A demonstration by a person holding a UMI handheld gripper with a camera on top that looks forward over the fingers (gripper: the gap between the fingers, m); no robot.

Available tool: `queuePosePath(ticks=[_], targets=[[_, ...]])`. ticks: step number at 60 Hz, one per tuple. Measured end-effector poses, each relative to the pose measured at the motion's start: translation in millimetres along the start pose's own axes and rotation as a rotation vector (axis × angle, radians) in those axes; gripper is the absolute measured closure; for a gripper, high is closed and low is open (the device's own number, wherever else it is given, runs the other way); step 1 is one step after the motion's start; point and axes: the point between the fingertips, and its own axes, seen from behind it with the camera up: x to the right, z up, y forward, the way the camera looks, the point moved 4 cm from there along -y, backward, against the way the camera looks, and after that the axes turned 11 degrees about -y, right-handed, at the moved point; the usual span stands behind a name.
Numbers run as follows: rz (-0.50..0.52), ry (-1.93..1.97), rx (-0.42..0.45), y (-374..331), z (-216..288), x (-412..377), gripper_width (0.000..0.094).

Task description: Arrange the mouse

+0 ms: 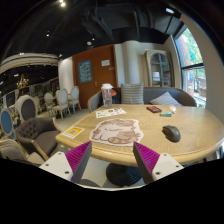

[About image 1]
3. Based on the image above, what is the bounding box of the grey backed oval chair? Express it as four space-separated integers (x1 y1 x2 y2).
15 95 37 122

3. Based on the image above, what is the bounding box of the white dining chair far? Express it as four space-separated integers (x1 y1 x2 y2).
69 86 81 110

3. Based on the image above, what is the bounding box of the dark grey computer mouse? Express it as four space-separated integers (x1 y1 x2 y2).
162 125 181 142

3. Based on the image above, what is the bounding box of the grey sofa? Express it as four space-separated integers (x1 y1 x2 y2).
87 87 197 112

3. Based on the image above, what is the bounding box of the arched wooden cabinet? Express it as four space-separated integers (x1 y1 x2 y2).
145 49 174 87

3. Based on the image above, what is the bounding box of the gold chandelier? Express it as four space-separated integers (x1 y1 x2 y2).
17 75 29 89

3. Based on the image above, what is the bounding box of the clear plastic shaker bottle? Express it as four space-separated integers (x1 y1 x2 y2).
101 83 113 108

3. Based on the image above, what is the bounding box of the cat-shaped mouse pad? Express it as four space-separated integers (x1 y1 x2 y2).
89 118 144 147

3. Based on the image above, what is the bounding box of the beige chair lower left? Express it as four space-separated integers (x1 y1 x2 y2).
0 139 44 167

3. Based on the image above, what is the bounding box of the striped cushion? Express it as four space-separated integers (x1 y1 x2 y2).
121 83 144 104

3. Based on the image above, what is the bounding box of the dark grey tufted armchair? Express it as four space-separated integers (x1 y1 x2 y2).
16 118 61 161

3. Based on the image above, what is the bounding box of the white dining chair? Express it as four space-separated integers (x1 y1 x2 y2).
53 89 70 115
69 86 81 110

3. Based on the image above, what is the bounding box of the wooden door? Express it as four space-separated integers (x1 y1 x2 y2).
72 45 117 108

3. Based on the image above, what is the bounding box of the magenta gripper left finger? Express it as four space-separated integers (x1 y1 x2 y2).
40 142 92 183

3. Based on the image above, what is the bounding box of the black and red device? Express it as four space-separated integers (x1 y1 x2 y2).
146 106 162 113

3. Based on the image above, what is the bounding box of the yellow QR code card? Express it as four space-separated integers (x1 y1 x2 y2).
62 126 84 139

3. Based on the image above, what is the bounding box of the light striped pillow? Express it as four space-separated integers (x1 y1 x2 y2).
150 92 180 106

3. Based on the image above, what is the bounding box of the printed paper sheet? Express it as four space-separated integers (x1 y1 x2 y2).
96 108 126 118

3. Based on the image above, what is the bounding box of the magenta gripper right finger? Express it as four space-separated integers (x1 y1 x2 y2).
133 142 183 184

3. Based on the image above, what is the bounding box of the blue poster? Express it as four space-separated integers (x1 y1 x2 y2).
78 60 92 83

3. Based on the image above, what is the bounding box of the large window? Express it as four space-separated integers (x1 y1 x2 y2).
174 26 207 108

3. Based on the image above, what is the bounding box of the blue backed white chair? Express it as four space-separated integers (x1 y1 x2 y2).
0 108 16 140

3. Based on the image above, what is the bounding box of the small white round object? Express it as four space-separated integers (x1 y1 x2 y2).
169 105 177 114

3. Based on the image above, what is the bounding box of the round wooden table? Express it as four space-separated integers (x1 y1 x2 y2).
56 104 224 186

